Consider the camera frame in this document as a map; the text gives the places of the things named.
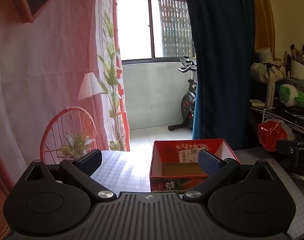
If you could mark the white tube bottle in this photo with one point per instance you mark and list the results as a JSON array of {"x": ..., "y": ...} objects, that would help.
[{"x": 270, "y": 92}]

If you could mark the dark blue curtain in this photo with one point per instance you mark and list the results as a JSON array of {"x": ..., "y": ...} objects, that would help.
[{"x": 216, "y": 55}]

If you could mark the yellow sticky note pad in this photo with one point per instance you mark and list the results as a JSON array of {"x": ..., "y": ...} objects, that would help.
[{"x": 256, "y": 103}]

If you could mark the sliding glass window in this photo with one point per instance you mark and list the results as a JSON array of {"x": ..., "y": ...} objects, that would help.
[{"x": 134, "y": 25}]

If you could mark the black exercise bike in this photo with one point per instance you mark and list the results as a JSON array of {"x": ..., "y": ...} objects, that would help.
[{"x": 186, "y": 102}]

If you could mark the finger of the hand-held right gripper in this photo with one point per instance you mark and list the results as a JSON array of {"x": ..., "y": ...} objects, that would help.
[{"x": 296, "y": 148}]

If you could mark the red plastic bag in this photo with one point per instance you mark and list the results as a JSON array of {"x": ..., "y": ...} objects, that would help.
[{"x": 271, "y": 135}]

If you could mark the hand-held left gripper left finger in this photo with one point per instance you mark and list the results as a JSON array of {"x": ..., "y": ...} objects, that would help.
[{"x": 89, "y": 162}]

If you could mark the black desk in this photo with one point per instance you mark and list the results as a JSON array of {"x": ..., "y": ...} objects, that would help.
[{"x": 291, "y": 116}]

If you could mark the white brush holder with brushes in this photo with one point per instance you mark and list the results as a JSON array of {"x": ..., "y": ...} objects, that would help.
[{"x": 297, "y": 68}]

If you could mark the green and white plush toy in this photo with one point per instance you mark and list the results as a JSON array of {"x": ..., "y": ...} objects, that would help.
[{"x": 289, "y": 95}]

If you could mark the white paper roll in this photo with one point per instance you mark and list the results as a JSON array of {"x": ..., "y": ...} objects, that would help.
[{"x": 263, "y": 53}]

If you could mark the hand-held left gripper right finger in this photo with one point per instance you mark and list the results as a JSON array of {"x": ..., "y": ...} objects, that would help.
[{"x": 208, "y": 162}]

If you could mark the red strawberry print cardboard box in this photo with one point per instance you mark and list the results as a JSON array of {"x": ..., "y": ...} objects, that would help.
[{"x": 166, "y": 150}]

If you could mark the pink printed backdrop cloth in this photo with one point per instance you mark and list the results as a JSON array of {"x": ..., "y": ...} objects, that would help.
[{"x": 42, "y": 67}]

